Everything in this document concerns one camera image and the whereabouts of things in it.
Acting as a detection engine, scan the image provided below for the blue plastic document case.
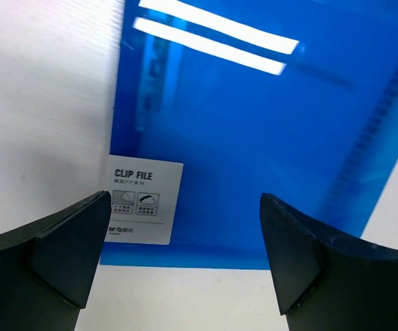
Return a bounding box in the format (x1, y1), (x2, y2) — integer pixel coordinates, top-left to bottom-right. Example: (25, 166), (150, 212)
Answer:
(100, 1), (398, 270)

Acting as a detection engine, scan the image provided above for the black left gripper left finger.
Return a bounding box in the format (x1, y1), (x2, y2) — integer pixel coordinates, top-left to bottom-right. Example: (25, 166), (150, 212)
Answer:
(0, 191), (111, 330)

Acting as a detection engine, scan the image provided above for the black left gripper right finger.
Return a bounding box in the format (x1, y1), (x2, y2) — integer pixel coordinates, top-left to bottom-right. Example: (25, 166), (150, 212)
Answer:
(259, 193), (398, 330)

